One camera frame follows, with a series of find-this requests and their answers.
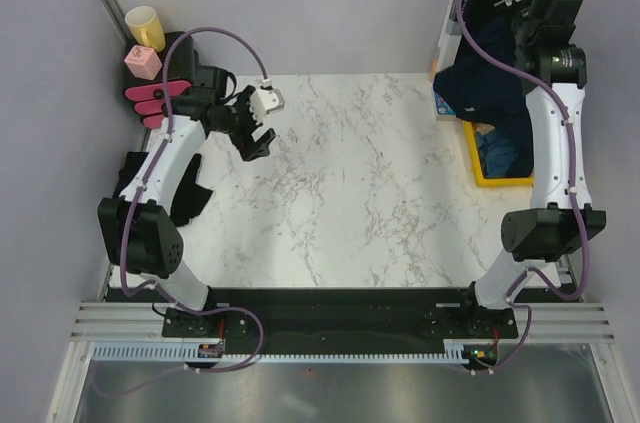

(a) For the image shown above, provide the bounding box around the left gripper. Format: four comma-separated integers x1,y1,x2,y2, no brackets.
211,86,275,161

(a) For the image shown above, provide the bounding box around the navy blue t shirt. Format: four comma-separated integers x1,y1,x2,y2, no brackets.
434,39,533,178

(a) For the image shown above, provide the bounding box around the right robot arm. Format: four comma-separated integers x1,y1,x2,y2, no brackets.
457,0,606,337

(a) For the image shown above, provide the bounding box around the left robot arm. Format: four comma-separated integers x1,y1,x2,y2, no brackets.
97,79,284,336

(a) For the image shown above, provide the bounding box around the black orange folder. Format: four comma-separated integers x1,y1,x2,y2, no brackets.
428,0,506,82

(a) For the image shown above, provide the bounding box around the folded black t shirt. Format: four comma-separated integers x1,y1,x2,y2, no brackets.
113,152,213,228

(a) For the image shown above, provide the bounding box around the black pink drawer unit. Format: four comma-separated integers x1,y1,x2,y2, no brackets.
121,36,196,129

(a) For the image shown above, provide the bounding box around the blue small book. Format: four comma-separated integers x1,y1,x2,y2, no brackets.
432,88,457,121

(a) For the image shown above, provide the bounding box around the pink cube box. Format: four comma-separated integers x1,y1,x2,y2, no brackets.
124,45,162,80

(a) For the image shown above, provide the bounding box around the yellow plastic bin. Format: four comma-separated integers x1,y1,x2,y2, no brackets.
462,122,534,188

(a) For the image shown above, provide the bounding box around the yellow mug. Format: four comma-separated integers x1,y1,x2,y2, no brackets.
125,6,166,52

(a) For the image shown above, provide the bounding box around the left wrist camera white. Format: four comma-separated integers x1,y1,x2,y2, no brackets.
249,88,285,124

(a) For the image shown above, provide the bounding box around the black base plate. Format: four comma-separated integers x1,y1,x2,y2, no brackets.
162,288,518,356

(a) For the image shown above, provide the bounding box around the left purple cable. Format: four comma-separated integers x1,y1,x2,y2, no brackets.
89,27,274,398

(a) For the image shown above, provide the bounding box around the left cable duct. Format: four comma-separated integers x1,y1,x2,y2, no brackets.
92,339,225,363

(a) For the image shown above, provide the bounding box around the cable duct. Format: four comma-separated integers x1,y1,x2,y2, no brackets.
92,339,225,363
443,339,499,366

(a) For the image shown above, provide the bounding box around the right cable duct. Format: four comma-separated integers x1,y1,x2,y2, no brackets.
443,339,499,366

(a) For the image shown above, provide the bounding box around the aluminium rail frame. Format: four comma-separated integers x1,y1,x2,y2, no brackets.
47,289,613,422

